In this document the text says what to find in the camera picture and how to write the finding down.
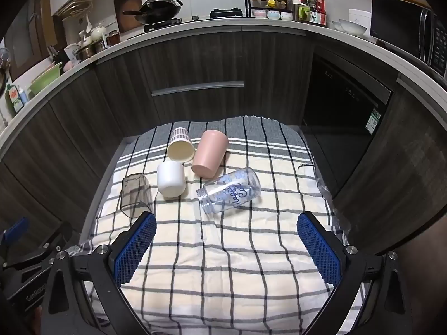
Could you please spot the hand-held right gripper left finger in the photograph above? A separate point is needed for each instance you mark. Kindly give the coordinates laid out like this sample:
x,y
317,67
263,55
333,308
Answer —
x,y
134,247

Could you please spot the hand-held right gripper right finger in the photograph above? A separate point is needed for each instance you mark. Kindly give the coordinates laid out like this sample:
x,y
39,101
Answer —
x,y
319,247

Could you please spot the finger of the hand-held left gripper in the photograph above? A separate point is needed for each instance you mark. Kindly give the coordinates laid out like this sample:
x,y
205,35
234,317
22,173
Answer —
x,y
42,247
15,229

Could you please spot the grey transparent cup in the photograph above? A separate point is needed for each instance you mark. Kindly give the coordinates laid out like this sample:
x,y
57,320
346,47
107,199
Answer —
x,y
134,195

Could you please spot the white cup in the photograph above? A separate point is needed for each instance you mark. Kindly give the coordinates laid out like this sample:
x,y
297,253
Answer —
x,y
171,178

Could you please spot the clear printed glass cup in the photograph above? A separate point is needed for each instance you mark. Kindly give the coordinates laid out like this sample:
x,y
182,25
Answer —
x,y
227,192

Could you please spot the striped cream cup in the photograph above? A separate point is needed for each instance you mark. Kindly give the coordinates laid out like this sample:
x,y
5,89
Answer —
x,y
180,150

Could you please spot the pink cup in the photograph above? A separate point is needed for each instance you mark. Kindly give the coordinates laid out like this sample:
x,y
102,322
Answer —
x,y
209,153

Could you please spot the clear plastic sheet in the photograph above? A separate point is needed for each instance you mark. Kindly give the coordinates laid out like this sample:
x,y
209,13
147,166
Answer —
x,y
328,197

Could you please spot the checked cream cloth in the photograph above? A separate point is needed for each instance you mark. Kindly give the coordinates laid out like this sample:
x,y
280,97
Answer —
x,y
227,254

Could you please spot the green dish soap bottle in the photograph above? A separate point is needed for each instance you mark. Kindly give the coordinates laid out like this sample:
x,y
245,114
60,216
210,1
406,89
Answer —
x,y
14,98

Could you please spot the black dishwasher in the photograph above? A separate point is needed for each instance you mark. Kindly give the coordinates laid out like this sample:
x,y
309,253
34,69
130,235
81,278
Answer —
x,y
342,111

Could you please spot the green plastic basin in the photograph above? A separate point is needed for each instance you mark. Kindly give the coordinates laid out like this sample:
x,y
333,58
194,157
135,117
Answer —
x,y
45,81

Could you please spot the stainless steel pot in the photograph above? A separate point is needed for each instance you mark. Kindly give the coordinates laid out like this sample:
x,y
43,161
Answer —
x,y
85,51

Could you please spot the dark wood kitchen counter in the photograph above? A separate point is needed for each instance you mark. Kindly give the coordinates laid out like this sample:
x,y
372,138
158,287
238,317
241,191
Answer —
x,y
209,59

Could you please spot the brown lidded jar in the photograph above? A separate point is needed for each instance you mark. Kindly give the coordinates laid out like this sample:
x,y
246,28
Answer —
x,y
113,38

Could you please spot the white kettle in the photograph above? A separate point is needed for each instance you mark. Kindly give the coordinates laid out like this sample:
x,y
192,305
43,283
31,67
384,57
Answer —
x,y
98,33

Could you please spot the large white bowl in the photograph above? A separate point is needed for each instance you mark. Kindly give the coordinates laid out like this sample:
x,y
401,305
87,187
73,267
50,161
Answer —
x,y
353,27

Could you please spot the small white bowl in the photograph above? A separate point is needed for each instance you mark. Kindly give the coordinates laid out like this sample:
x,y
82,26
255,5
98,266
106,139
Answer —
x,y
336,25

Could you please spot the black microwave oven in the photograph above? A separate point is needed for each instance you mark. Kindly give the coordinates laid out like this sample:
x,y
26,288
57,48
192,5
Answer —
x,y
394,24

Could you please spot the white rice cooker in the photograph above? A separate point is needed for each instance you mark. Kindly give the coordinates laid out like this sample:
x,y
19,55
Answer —
x,y
359,14

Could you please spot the group of sauce bottles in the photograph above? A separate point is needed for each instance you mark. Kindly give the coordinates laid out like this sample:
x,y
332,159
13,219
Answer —
x,y
316,8

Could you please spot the black wok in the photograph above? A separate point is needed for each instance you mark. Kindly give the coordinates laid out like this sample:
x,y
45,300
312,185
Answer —
x,y
157,8

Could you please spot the brown cutting board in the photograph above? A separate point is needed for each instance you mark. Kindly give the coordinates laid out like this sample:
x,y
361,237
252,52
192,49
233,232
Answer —
x,y
127,3

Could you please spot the black gas stove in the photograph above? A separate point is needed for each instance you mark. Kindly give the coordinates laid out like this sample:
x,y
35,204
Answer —
x,y
225,13

